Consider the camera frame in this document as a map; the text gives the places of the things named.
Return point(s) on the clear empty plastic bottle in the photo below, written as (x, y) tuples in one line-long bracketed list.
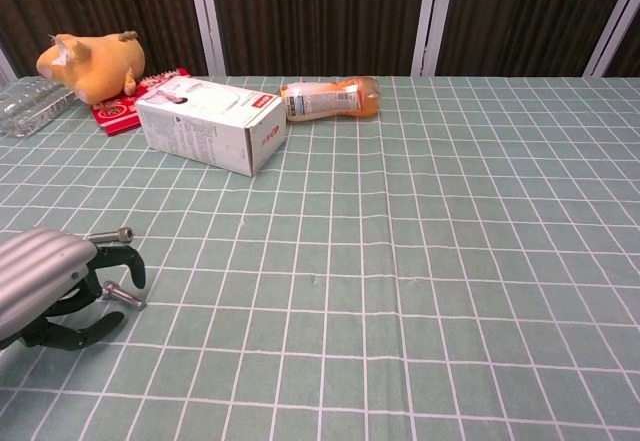
[(30, 106)]

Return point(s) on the red snack packet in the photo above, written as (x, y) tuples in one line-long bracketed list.
[(115, 116)]

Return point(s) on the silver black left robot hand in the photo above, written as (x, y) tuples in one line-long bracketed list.
[(40, 266)]

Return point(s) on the orange plush animal toy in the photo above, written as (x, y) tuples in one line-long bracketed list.
[(100, 66)]

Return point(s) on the orange drink plastic bottle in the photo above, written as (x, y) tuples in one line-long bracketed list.
[(330, 98)]

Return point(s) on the white partition frame post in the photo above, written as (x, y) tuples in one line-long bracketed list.
[(207, 11), (612, 36), (430, 11), (6, 66)]

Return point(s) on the dark brown corrugated panel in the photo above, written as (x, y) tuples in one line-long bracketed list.
[(525, 11), (100, 1), (631, 46), (320, 11)]

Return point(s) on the green checked tablecloth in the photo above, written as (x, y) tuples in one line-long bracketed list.
[(400, 261)]

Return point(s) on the white cardboard product box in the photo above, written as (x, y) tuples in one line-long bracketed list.
[(200, 131)]

